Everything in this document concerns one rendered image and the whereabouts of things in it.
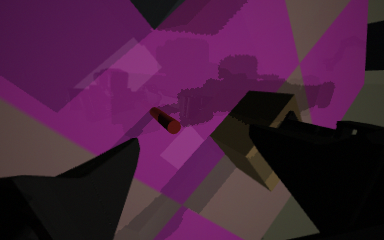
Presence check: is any red peg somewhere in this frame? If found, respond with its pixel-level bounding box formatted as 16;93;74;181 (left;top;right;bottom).
150;107;181;134

